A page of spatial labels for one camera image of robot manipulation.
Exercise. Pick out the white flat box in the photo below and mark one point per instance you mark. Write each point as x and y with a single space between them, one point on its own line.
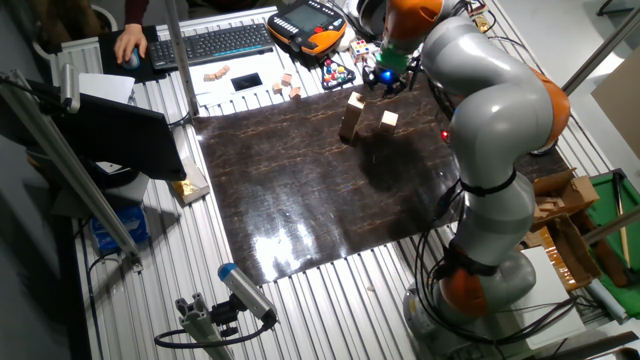
550 310

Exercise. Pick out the aluminium profile stub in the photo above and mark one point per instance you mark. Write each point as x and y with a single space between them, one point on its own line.
200 325

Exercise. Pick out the black orange teach pendant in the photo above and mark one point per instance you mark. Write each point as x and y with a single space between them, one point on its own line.
307 20

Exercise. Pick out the wooden cue stick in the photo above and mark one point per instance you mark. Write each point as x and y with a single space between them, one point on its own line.
622 220

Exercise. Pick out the grey metal bar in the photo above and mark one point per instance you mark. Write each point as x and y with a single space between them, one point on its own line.
612 226

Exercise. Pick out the black camera bracket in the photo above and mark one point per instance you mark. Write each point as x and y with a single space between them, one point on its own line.
225 315

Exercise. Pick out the brown cardboard sheet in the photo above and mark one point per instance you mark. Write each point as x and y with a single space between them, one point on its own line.
620 105

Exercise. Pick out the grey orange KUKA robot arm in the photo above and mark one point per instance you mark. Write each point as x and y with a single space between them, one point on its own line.
500 125

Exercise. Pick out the dark red sleeved forearm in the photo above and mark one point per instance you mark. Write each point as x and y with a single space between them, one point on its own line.
136 11

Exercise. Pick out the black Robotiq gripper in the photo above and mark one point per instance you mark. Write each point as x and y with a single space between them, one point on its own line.
387 79

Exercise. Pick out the small box with gold foil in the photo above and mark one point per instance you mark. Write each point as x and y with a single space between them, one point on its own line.
192 185

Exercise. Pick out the green box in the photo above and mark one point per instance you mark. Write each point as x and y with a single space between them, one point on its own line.
607 210

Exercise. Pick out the blue packet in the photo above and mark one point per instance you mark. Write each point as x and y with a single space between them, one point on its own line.
120 227

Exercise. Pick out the bystander right hand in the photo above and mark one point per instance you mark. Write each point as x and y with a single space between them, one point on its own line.
131 40

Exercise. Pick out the black phone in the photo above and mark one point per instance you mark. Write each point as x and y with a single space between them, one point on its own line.
246 82

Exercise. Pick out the white paper roll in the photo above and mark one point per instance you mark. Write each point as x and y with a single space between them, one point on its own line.
606 300

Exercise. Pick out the aluminium profile beam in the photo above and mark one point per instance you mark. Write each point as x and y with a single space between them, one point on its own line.
65 165

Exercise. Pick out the white paper sheet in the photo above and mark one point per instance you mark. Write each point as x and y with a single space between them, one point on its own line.
107 87

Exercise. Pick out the black laptop monitor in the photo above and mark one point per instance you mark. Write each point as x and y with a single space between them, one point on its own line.
125 140

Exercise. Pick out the golden foil object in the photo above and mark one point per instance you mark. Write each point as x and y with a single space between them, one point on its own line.
481 22

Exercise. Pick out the black mouse pad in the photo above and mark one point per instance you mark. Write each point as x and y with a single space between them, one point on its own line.
107 60

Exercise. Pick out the brown wooden box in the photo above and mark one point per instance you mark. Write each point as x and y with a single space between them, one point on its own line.
584 190
555 195

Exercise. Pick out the blue grey computer mouse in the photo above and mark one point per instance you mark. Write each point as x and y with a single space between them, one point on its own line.
134 62

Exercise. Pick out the black tray of balls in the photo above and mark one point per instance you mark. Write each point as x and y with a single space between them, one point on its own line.
337 86

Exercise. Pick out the grey keyboard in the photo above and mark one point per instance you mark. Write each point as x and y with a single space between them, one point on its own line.
210 45

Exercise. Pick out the large white sheet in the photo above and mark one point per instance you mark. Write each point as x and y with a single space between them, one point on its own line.
260 65

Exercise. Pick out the Rubik's cube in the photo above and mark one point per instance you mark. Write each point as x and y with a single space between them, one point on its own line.
359 48

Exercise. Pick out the aluminium profile post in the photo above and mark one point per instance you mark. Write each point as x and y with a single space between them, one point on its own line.
180 55

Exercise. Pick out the silver depth camera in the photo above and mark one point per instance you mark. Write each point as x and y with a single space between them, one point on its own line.
247 292
70 87

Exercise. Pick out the grey metal pole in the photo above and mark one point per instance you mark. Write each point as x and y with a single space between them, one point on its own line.
600 52

